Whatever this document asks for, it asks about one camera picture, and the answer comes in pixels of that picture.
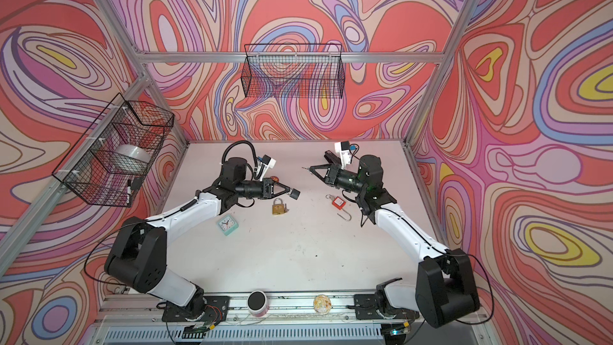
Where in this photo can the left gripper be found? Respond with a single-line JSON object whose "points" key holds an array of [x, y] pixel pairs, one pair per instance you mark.
{"points": [[266, 188]]}

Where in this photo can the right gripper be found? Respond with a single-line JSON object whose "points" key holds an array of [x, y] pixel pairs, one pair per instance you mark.
{"points": [[332, 176]]}

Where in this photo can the small black padlock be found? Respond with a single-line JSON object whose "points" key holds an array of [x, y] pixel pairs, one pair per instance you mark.
{"points": [[294, 194]]}

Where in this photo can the brass padlock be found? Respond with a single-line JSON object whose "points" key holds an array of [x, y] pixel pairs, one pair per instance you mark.
{"points": [[279, 207]]}

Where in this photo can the red padlock with keys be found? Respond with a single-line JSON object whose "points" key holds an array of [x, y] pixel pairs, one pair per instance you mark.
{"points": [[339, 204]]}

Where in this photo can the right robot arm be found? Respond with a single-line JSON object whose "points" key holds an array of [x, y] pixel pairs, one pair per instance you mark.
{"points": [[445, 288]]}

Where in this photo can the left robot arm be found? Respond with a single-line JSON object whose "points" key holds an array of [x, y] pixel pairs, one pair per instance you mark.
{"points": [[138, 257]]}

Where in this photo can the black stapler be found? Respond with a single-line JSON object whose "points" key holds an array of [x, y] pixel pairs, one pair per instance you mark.
{"points": [[332, 158]]}

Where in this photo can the mint green alarm clock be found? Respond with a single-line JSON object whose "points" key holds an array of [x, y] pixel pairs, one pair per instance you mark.
{"points": [[227, 224]]}

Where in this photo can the black marker in basket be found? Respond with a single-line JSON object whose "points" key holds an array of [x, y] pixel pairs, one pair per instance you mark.
{"points": [[128, 192]]}

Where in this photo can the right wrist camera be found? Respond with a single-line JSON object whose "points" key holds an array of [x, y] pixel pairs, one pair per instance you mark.
{"points": [[345, 152]]}

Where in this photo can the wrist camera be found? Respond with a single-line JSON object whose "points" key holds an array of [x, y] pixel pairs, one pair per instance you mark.
{"points": [[264, 163], [345, 152]]}

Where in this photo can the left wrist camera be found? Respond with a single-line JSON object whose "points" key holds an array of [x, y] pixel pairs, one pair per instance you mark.
{"points": [[264, 163]]}

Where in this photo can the black wire basket back wall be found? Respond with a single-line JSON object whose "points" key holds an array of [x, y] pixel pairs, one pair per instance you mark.
{"points": [[293, 70]]}

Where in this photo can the black wire basket wall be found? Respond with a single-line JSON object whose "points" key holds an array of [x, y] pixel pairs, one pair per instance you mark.
{"points": [[293, 70], [127, 139]]}

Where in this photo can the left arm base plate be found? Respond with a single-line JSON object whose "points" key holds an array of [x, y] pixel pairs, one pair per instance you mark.
{"points": [[208, 309]]}

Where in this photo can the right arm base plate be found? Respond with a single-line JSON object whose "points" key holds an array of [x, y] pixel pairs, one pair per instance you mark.
{"points": [[392, 299]]}

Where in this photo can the black wire basket left wall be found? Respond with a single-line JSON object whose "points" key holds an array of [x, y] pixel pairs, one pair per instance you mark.
{"points": [[127, 139]]}

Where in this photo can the aluminium front rail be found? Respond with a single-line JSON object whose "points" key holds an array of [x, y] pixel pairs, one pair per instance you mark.
{"points": [[285, 308]]}

